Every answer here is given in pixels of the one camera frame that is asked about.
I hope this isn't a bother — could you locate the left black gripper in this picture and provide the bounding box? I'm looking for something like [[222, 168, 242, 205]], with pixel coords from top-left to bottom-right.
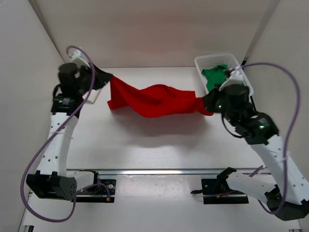
[[75, 62, 112, 96]]

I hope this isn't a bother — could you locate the red t-shirt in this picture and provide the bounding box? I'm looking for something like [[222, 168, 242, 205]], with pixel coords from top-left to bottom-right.
[[108, 77, 213, 118]]

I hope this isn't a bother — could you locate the white t-shirt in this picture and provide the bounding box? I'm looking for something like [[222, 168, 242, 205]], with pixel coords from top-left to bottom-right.
[[86, 89, 101, 104]]

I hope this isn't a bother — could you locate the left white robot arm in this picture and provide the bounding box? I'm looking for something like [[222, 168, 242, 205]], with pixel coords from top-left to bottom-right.
[[26, 63, 113, 201]]

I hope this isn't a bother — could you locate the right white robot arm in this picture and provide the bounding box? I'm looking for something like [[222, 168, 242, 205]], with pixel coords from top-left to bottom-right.
[[202, 84, 309, 221]]

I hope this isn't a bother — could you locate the green t-shirt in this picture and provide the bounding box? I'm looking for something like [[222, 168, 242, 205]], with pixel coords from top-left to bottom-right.
[[201, 64, 228, 91]]

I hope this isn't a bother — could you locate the white plastic basket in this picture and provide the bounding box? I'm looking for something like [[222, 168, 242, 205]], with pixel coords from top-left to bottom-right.
[[195, 54, 240, 94]]

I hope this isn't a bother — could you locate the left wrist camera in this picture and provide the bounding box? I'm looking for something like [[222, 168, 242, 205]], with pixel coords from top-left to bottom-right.
[[70, 53, 90, 68]]

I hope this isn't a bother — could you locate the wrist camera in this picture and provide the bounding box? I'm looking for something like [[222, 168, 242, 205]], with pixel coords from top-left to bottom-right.
[[70, 53, 90, 68], [219, 66, 244, 91]]

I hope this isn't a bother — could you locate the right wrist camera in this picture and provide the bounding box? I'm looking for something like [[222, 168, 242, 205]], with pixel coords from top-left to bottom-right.
[[219, 66, 244, 91]]

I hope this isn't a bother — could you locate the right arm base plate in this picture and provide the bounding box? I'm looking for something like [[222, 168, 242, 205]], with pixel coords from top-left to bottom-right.
[[190, 167, 249, 204]]

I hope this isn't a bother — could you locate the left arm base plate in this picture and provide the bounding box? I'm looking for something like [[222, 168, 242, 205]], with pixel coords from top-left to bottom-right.
[[71, 169, 116, 203]]

